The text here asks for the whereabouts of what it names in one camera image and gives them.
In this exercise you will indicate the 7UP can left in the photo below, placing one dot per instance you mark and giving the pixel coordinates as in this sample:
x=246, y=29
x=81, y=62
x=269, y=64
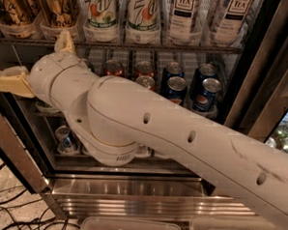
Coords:
x=102, y=14

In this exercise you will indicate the steel fridge door left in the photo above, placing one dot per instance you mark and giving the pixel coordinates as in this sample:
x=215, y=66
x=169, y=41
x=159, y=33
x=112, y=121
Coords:
x=14, y=152

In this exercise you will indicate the white Teas Tea bottle left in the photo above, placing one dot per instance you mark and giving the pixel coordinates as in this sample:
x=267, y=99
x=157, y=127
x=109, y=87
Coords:
x=182, y=18

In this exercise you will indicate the white teas tea bottle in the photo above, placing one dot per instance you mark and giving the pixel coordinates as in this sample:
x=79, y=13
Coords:
x=225, y=20
x=182, y=18

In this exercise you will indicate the blue Pepsi can back left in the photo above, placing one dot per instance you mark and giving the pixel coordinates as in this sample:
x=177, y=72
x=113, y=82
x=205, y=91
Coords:
x=172, y=69

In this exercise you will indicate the top wire fridge shelf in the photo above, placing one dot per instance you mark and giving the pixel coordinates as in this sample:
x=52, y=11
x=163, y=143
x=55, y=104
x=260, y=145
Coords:
x=131, y=46

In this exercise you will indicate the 7up can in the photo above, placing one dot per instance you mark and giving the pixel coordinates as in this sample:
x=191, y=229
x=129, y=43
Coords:
x=142, y=14
x=102, y=14

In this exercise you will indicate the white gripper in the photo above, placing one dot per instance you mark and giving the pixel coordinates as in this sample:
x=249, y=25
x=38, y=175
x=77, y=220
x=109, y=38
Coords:
x=45, y=73

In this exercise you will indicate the blue Pepsi can back right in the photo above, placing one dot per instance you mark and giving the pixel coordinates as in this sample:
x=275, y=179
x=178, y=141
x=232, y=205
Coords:
x=203, y=71

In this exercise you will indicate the white Teas Tea bottle right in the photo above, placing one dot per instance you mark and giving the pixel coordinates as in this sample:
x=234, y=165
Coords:
x=225, y=20

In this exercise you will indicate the blue Pepsi can front right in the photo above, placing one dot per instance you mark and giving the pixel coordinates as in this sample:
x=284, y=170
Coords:
x=206, y=95

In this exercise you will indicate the blue pepsi can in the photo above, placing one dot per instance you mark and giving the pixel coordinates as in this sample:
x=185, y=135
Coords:
x=206, y=95
x=203, y=71
x=175, y=90
x=172, y=69

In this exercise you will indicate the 7UP can right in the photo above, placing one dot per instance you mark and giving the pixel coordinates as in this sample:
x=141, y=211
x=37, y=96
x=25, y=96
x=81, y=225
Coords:
x=142, y=14

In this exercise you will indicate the steel fridge base sill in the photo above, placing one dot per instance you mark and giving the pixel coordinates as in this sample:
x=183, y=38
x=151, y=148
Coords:
x=154, y=198

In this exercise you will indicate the blue Pepsi can front left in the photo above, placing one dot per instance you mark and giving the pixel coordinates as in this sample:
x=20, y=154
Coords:
x=175, y=90

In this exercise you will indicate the silver blue can bottom left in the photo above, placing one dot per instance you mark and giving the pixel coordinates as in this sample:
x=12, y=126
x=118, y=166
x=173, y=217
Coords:
x=66, y=138

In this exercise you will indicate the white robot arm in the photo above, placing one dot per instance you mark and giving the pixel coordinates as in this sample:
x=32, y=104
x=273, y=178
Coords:
x=112, y=116

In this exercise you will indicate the glass fridge door right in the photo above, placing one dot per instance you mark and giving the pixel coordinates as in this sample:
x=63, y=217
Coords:
x=260, y=83

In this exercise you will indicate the orange soda can front right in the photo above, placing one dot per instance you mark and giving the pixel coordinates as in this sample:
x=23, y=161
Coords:
x=146, y=81

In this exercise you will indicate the orange soda can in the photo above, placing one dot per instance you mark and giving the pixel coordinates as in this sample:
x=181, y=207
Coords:
x=113, y=67
x=146, y=81
x=144, y=68

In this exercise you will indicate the orange soda can back left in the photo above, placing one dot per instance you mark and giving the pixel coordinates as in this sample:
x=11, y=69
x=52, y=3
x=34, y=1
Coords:
x=113, y=67

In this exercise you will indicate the orange soda can back right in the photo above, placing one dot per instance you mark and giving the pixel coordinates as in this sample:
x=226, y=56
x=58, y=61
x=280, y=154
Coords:
x=144, y=68

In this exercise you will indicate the orange lacroix can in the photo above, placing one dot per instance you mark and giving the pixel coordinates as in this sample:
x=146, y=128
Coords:
x=16, y=13
x=60, y=13

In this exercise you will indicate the clear plastic bin left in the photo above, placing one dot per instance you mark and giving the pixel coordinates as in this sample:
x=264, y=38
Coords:
x=110, y=223

